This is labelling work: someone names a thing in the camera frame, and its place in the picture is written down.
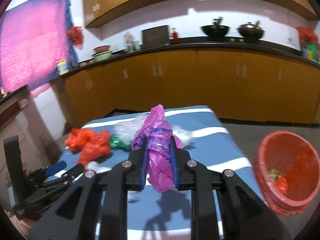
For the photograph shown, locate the magenta plastic bag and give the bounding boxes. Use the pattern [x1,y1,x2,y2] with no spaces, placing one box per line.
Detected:
[131,104,175,193]

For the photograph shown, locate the wooden lower kitchen cabinets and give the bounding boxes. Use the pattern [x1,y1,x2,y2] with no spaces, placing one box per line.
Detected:
[61,45,319,126]

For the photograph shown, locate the black wok with handle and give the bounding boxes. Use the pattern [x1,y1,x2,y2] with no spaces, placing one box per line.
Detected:
[201,17,229,38]

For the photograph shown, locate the clear jar on counter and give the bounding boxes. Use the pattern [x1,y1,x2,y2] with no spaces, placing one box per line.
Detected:
[123,32,136,53]

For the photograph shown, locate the red hanging plastic bag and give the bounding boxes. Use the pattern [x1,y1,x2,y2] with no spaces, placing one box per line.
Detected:
[67,27,84,50]

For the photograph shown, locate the orange plastic bag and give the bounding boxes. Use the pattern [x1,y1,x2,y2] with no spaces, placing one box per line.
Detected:
[65,128,111,167]

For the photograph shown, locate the green box on counter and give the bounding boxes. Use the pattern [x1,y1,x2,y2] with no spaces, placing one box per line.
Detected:
[300,41,319,61]

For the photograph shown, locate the lidded dark wok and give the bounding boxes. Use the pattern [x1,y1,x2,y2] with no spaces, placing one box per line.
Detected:
[237,21,265,40]

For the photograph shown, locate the red plastic trash bin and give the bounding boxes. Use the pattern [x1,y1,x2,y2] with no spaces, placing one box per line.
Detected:
[253,131,319,216]

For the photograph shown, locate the dark cutting board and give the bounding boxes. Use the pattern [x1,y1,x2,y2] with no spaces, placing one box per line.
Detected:
[142,25,170,49]

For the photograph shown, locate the clear bubble wrap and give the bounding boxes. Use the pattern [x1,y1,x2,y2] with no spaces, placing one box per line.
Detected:
[172,125,194,148]

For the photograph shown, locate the blue white striped tablecloth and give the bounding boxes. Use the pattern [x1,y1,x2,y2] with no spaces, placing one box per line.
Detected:
[44,105,266,240]

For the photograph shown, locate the red bottle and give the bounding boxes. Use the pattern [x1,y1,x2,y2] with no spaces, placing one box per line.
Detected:
[172,28,179,44]

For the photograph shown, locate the stacked basins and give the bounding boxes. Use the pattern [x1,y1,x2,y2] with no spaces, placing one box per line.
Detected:
[92,45,112,62]

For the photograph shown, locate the clear plastic bag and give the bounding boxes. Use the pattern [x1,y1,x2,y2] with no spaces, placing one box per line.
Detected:
[114,114,148,145]

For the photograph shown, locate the red bag on counter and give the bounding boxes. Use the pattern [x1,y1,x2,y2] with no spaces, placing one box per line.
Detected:
[296,27,318,43]

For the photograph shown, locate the pink blue hanging cloth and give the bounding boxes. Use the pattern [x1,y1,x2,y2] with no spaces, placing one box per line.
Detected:
[1,0,79,92]

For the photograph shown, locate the green vegetable scrap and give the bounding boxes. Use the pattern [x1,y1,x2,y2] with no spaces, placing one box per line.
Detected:
[268,168,281,183]

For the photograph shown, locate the colourful can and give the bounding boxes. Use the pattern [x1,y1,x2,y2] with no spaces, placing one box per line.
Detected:
[56,59,69,76]

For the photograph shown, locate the green plastic bag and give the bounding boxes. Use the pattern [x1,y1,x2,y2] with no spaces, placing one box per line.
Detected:
[108,134,131,152]

